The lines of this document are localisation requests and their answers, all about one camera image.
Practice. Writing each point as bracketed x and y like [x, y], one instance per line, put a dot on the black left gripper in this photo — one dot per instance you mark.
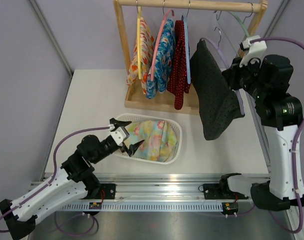
[133, 148]

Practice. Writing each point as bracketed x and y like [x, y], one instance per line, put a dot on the light blue hanger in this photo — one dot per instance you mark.
[184, 18]

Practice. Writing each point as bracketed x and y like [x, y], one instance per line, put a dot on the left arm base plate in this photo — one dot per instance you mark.
[106, 191]

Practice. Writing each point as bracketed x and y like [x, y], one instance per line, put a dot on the pink hanger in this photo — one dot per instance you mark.
[165, 17]

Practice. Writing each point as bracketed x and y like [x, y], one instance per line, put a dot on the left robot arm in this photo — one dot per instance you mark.
[73, 180]

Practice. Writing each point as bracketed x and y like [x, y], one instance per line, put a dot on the red polka dot skirt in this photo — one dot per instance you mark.
[177, 84]

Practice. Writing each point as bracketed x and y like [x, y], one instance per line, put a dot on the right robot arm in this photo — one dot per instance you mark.
[281, 114]

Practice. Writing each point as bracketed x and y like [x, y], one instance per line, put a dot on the wooden clothes rack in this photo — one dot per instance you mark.
[165, 101]

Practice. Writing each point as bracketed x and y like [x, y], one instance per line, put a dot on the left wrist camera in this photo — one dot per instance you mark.
[119, 134]

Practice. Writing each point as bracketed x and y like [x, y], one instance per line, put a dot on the white perforated plastic basket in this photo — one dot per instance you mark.
[175, 126]

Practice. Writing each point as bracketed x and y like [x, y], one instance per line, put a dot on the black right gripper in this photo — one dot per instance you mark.
[232, 73]

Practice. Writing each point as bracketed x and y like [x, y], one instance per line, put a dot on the pastel floral skirt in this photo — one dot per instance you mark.
[159, 139]

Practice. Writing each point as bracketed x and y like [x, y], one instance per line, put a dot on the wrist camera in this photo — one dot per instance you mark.
[254, 49]
[119, 134]

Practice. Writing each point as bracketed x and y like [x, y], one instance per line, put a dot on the yellow hanger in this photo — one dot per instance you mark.
[138, 41]

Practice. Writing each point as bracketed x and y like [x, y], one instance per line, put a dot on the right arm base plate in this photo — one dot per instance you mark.
[214, 191]

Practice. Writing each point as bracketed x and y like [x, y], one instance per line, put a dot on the blue floral skirt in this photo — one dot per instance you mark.
[163, 65]

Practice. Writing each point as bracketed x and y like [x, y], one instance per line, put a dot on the orange yellow floral skirt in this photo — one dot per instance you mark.
[147, 41]

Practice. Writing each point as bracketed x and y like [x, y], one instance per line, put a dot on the dark grey dotted skirt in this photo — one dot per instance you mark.
[218, 104]

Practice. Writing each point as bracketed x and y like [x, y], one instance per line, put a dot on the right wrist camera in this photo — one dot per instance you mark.
[254, 49]

